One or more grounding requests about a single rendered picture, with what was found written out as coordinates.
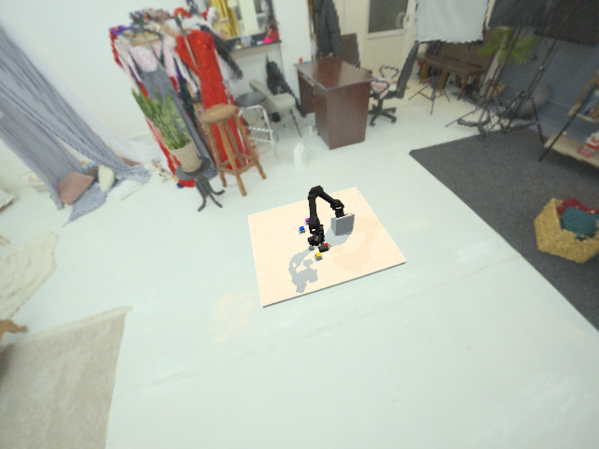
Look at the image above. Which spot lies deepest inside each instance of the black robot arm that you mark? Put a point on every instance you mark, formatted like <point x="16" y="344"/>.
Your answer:
<point x="314" y="222"/>

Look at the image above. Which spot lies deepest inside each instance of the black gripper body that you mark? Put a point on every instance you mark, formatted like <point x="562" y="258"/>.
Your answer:
<point x="323" y="247"/>

